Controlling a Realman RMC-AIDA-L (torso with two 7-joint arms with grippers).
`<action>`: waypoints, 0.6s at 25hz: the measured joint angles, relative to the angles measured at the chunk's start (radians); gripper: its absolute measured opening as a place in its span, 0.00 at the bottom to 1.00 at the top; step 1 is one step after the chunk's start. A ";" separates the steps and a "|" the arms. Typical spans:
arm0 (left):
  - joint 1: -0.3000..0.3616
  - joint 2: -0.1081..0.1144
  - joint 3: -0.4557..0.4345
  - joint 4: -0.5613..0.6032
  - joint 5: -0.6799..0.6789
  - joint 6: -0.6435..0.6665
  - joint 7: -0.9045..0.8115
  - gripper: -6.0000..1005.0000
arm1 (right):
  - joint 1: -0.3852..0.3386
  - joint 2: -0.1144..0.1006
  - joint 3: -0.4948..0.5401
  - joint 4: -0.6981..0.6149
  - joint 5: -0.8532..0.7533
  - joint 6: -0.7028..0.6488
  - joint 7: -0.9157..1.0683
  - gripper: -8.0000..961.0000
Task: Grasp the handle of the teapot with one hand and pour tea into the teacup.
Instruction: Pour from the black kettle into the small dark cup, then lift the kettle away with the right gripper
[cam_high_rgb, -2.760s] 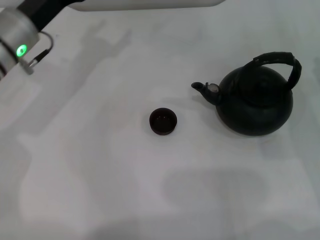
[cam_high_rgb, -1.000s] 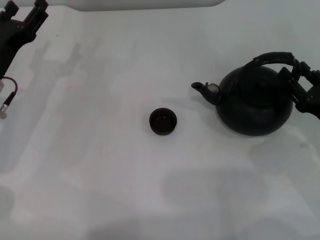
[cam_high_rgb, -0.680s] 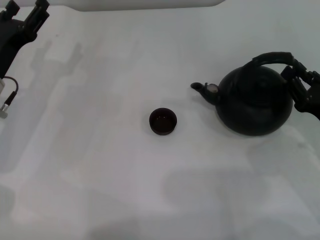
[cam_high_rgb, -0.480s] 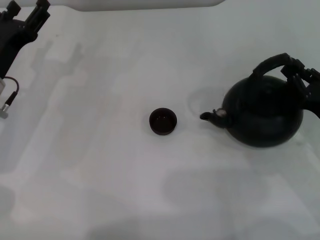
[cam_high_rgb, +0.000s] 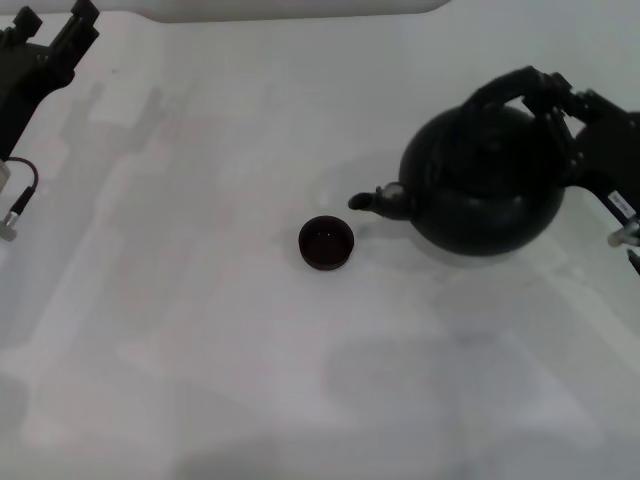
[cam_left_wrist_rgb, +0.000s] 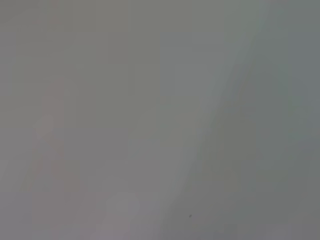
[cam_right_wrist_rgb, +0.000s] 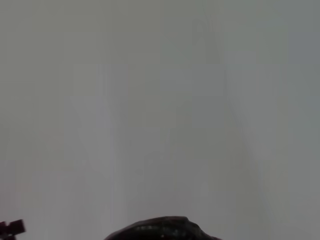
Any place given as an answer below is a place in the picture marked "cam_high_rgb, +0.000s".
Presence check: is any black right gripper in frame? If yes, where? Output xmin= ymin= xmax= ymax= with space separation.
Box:
xmin=536 ymin=70 xmax=640 ymax=222

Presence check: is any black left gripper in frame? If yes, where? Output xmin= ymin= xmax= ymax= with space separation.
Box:
xmin=0 ymin=0 xmax=101 ymax=162

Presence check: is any black round teapot with handle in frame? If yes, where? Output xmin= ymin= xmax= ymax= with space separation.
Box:
xmin=348 ymin=67 xmax=572 ymax=257

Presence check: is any dark brown round teacup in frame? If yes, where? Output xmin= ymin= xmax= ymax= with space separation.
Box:
xmin=298 ymin=214 xmax=356 ymax=274

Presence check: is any black cable, silver plug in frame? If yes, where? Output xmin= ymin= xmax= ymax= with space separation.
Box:
xmin=606 ymin=217 xmax=640 ymax=275

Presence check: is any dark red cable, silver plug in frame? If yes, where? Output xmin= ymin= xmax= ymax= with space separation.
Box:
xmin=0 ymin=157 xmax=40 ymax=242

